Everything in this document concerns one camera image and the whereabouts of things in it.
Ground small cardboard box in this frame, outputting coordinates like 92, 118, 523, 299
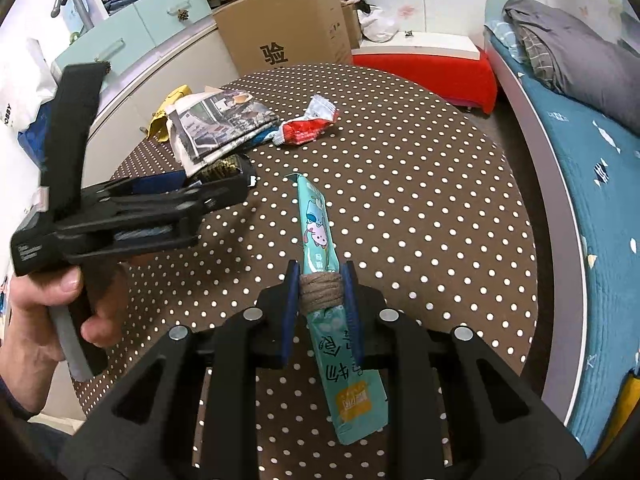
341, 4, 362, 50

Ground teal quilted bedsheet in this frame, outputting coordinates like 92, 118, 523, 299
487, 30, 640, 456

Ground brown polka dot tablecloth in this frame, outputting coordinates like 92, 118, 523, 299
70, 62, 540, 480

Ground person's left hand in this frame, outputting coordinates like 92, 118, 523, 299
0, 266, 130, 391

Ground red white snack wrapper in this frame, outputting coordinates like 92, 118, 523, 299
274, 96, 341, 147

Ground newspaper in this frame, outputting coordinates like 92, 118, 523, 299
167, 89, 281, 177

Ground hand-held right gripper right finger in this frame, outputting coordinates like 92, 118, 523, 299
341, 261, 588, 480

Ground person's left forearm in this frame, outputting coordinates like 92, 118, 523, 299
0, 377, 43, 423

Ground blue bag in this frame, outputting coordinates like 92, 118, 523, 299
17, 102, 61, 171

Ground white paper bag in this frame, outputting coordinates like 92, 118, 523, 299
0, 37, 58, 131

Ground red ottoman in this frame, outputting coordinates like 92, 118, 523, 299
351, 46, 499, 116

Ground yellow bag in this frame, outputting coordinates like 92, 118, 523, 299
148, 85, 195, 143

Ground white low cabinet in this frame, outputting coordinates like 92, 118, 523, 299
82, 20, 241, 171

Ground large cardboard box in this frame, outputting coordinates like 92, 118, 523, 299
212, 0, 353, 77

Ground white board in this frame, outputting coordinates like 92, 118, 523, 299
357, 31, 482, 61

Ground white plastic bag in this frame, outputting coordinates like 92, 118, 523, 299
357, 6, 401, 43

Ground light blue bunk bed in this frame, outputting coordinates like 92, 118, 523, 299
480, 0, 640, 461

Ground grey duvet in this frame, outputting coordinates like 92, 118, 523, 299
502, 0, 640, 133

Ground light blue drawer cabinet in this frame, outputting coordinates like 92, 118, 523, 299
52, 0, 213, 91

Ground striped blue pillow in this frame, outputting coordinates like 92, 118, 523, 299
484, 19, 526, 63

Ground green packet with twine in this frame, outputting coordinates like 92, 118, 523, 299
285, 172, 391, 446

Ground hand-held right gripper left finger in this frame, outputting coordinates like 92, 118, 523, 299
57, 259, 301, 480

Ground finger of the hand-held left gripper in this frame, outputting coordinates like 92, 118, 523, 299
65, 207, 203, 264
82, 155, 258, 213

